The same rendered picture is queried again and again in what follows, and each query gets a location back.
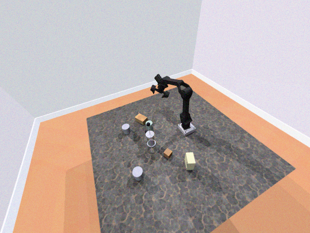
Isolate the small orange-brown cube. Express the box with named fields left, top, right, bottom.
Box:
left=163, top=148, right=173, bottom=159

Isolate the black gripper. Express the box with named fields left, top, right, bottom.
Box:
left=150, top=85, right=170, bottom=98

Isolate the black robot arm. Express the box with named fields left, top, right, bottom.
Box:
left=155, top=74, right=193, bottom=130

